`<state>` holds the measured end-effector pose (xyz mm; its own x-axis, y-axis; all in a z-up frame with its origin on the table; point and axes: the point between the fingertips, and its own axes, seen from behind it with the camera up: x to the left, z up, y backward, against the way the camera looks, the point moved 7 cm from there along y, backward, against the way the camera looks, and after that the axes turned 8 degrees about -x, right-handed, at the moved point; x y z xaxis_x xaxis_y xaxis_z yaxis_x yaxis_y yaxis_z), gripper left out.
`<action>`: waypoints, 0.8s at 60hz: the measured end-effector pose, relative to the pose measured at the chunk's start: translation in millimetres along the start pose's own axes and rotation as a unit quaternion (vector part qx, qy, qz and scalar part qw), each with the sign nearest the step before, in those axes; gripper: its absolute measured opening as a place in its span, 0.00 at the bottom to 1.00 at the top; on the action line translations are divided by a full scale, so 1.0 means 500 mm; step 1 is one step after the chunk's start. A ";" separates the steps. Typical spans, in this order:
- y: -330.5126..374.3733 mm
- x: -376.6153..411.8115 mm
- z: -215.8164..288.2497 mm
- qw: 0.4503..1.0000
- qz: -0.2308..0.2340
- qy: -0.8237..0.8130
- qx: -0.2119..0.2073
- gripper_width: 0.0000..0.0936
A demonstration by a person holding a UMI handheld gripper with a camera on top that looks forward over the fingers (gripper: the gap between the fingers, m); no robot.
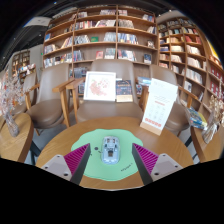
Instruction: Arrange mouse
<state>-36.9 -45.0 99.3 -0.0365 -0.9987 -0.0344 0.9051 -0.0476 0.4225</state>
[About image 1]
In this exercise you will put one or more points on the stack of colourful books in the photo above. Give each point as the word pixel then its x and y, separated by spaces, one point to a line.
pixel 197 118

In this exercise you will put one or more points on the white standing sign card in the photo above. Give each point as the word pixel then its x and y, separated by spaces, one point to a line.
pixel 160 106

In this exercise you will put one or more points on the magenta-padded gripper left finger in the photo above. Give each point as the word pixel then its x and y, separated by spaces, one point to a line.
pixel 76 159

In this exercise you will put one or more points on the angled wooden bookshelf unit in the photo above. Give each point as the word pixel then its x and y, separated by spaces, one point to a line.
pixel 190 50

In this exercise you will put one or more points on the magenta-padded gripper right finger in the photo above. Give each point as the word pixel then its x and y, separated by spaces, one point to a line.
pixel 146 159

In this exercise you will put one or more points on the glass vase with dried flowers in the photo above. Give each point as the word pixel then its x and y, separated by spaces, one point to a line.
pixel 210 131
pixel 12 128

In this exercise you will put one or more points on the white framed picture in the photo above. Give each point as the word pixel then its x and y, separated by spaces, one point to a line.
pixel 99 86

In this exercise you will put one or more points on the beige armchair with wooden arms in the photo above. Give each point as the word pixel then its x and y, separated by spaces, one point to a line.
pixel 50 83
pixel 106 111
pixel 160 71

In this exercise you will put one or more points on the dark book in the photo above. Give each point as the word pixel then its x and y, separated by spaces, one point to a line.
pixel 124 90

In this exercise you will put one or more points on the round wooden side table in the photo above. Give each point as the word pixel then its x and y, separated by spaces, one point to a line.
pixel 13 146
pixel 210 150

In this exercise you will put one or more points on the green smiley mouse pad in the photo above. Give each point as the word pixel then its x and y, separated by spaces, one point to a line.
pixel 100 171

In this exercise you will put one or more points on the transparent computer mouse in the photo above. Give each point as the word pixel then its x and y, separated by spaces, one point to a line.
pixel 110 150

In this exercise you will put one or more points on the distant wooden bookshelf unit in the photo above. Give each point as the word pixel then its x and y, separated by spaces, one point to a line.
pixel 20 63

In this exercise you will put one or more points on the wide wooden bookshelf unit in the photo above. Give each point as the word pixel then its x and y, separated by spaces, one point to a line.
pixel 100 36

